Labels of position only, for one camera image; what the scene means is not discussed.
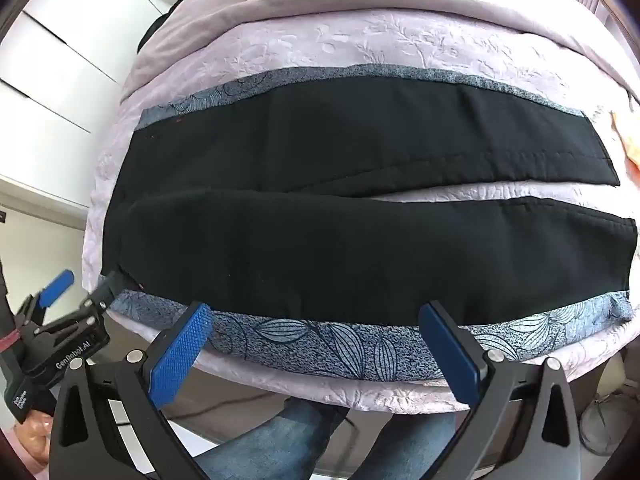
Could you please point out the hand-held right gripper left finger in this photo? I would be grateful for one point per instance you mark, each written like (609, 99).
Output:
(181, 355)

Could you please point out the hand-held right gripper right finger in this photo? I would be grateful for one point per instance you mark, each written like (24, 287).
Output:
(450, 360)

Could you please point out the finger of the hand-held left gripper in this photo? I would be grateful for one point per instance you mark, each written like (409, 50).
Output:
(56, 287)
(102, 297)

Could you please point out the black pants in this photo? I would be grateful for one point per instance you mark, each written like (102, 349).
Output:
(300, 240)

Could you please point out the person's left hand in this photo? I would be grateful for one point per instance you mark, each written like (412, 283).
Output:
(32, 435)

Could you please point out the grey leaf-print cloth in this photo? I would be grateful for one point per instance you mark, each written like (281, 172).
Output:
(350, 352)

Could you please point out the person's legs in jeans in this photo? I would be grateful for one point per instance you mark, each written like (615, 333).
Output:
(280, 435)

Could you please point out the white floor fan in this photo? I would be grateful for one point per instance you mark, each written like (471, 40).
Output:
(607, 425)

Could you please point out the white wardrobe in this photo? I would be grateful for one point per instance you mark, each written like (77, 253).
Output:
(50, 75)

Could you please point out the orange cloth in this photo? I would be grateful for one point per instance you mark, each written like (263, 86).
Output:
(631, 145)

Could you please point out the lilac embossed bedspread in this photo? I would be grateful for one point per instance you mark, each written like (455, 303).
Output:
(400, 45)

